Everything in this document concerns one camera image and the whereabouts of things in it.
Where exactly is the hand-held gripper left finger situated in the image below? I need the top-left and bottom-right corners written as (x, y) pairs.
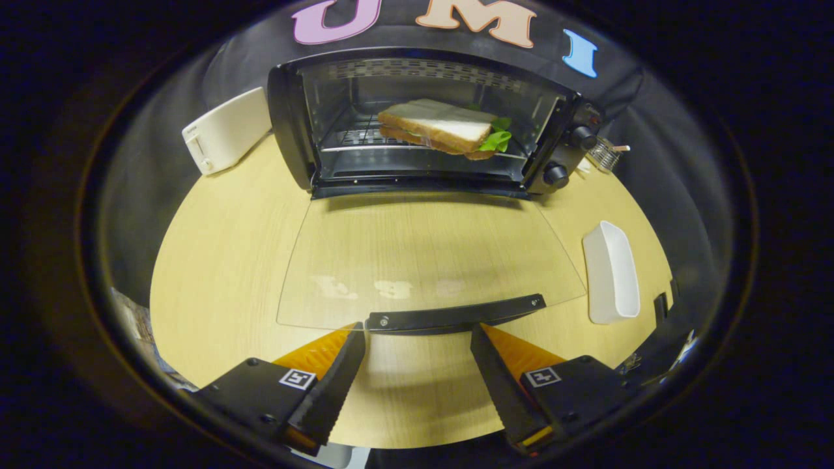
top-left (195, 322), bottom-right (367, 457)

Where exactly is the metal wire basket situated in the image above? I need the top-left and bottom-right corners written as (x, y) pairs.
top-left (586, 137), bottom-right (631, 173)

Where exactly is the white rectangular tray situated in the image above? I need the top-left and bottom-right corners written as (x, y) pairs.
top-left (582, 220), bottom-right (641, 325)

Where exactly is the lettuce sandwich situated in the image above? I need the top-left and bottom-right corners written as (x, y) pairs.
top-left (377, 98), bottom-right (513, 161)

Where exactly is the white toaster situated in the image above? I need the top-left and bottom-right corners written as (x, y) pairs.
top-left (182, 87), bottom-right (273, 176)

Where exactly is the black backdrop cloth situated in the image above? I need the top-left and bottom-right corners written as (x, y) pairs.
top-left (98, 0), bottom-right (737, 307)

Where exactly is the black toaster oven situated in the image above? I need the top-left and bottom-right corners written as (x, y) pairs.
top-left (267, 47), bottom-right (605, 336)

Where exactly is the dark chair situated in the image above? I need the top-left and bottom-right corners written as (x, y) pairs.
top-left (619, 279), bottom-right (701, 391)

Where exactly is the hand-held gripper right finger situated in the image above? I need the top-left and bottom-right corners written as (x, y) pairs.
top-left (470, 324), bottom-right (633, 455)

